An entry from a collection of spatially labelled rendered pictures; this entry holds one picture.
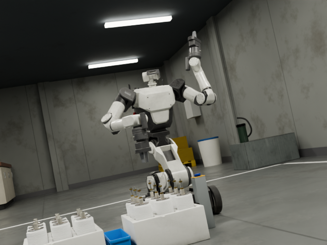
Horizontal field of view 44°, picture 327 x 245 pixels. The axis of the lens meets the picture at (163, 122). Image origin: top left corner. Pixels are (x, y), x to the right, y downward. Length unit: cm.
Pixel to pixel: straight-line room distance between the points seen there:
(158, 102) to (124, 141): 850
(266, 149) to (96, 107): 630
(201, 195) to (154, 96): 78
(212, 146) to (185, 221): 626
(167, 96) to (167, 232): 106
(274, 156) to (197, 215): 396
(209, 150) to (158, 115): 561
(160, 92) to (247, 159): 324
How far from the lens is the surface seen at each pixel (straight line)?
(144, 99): 282
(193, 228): 223
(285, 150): 620
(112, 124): 259
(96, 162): 1118
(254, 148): 595
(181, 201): 224
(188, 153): 960
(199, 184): 248
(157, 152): 282
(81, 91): 1135
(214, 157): 844
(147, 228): 216
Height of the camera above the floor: 51
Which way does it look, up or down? 4 degrees up
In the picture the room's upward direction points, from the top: 11 degrees counter-clockwise
